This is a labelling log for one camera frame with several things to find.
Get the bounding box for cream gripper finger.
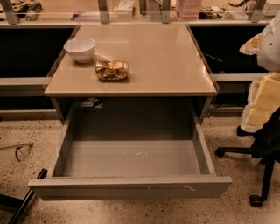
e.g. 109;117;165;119
241;73;280;132

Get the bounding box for crushed orange gold can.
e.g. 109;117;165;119
95;60;129;81

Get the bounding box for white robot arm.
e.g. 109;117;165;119
240;12;280;133

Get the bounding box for grey open top drawer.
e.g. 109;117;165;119
29;98;232;200

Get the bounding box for black office chair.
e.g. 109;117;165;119
215;108;280;207

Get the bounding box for pink stacked containers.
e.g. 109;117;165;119
175;0;202;20

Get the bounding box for white box on back shelf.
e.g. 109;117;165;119
117;0;135;17

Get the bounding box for white ceramic bowl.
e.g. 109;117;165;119
64;38;95;63

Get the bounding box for dark clutter on left shelf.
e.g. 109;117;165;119
0;0;43;24

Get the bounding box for black metal floor stand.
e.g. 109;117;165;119
0;168;48;224

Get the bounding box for grey cable on floor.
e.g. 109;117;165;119
0;142;35;162

